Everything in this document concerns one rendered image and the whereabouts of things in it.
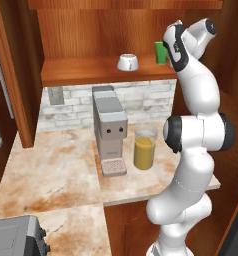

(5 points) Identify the glass pitcher with orange juice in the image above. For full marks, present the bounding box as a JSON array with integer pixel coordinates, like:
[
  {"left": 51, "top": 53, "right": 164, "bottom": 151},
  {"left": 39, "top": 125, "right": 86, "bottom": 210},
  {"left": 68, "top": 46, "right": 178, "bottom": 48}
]
[{"left": 133, "top": 123, "right": 159, "bottom": 171}]

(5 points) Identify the white cup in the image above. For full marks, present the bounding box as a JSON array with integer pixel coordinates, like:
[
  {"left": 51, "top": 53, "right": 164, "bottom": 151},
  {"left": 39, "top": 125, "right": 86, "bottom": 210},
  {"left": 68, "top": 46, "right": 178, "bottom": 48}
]
[{"left": 116, "top": 53, "right": 140, "bottom": 72}]

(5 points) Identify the green mug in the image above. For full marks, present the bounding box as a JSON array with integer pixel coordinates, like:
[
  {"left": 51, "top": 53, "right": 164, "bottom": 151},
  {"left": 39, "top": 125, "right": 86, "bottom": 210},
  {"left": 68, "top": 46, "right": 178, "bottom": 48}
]
[{"left": 154, "top": 41, "right": 170, "bottom": 66}]

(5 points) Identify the grey coffee machine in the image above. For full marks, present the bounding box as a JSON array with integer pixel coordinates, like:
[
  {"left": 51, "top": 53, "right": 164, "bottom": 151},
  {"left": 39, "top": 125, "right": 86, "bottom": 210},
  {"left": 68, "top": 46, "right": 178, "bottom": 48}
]
[{"left": 91, "top": 85, "right": 129, "bottom": 178}]

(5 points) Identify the wooden shelf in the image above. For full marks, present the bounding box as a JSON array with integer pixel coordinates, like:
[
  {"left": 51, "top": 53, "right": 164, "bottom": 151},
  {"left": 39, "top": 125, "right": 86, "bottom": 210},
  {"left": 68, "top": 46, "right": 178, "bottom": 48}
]
[{"left": 40, "top": 54, "right": 177, "bottom": 88}]

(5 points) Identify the wooden base cupboard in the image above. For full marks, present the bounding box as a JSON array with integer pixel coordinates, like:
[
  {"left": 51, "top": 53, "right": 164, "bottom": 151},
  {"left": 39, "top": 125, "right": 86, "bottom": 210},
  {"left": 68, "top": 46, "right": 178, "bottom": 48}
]
[{"left": 103, "top": 189, "right": 225, "bottom": 256}]

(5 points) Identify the wooden tall cupboard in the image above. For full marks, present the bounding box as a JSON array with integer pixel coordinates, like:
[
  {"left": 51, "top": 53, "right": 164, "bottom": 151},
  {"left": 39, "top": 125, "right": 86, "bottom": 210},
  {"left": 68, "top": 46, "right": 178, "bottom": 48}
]
[{"left": 0, "top": 0, "right": 45, "bottom": 208}]

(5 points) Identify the grey toaster oven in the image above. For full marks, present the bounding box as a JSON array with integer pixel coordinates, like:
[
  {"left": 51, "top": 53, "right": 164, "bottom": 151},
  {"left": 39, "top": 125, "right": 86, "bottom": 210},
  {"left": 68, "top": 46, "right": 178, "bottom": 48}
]
[{"left": 0, "top": 215, "right": 51, "bottom": 256}]

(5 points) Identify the grey wall socket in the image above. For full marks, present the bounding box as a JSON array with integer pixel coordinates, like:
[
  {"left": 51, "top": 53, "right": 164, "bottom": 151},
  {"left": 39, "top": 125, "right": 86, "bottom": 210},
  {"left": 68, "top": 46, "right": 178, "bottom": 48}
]
[{"left": 47, "top": 86, "right": 64, "bottom": 106}]

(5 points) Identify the grey fridge handle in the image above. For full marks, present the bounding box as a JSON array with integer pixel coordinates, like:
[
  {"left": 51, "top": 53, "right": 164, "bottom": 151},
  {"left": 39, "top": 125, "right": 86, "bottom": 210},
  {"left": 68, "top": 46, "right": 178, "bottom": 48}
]
[{"left": 0, "top": 34, "right": 15, "bottom": 120}]

